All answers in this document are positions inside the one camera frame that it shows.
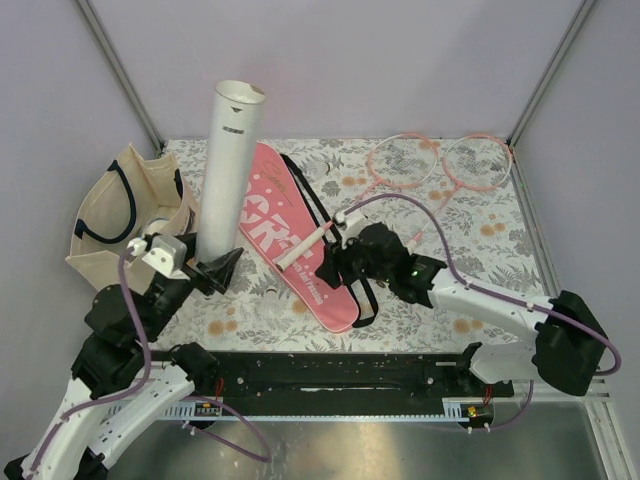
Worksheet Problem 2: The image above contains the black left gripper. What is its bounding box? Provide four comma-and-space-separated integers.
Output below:
139, 227, 244, 341

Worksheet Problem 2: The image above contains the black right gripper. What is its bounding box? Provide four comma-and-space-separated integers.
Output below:
315, 227, 393, 290

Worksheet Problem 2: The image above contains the white shuttlecock tube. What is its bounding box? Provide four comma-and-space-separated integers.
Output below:
196, 80, 266, 262

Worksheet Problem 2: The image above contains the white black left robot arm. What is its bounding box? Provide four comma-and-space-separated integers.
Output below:
4, 233, 243, 479

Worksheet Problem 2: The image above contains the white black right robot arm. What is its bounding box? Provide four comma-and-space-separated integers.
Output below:
315, 223, 607, 397

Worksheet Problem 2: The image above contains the white blue item in tote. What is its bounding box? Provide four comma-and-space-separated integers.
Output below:
141, 217, 169, 236

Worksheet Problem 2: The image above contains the pink racket cover bag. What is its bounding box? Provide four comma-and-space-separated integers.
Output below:
240, 143, 379, 333

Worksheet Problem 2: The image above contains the cream canvas tote bag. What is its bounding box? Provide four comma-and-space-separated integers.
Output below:
66, 146, 199, 291

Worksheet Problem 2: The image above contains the white shuttlecock at back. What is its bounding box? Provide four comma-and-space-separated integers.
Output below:
306, 160, 332, 182

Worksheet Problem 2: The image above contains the pink racket on cover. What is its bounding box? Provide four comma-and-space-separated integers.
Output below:
275, 132, 439, 272

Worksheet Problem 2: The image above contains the floral table mat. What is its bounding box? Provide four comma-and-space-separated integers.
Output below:
112, 137, 556, 355

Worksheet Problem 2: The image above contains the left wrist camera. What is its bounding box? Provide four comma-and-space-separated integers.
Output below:
127, 234, 188, 280

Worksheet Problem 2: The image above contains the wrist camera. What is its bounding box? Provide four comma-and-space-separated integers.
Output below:
333, 209, 367, 238
127, 234, 188, 280

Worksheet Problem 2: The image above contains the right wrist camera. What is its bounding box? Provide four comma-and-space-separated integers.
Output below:
333, 209, 367, 238

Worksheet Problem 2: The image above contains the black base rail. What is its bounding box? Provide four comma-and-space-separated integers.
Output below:
144, 349, 516, 419

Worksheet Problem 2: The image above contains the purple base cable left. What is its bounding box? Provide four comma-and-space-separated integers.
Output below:
179, 394, 279, 461

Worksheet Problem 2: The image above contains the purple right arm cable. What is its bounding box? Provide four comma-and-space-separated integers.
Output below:
339, 193, 624, 379

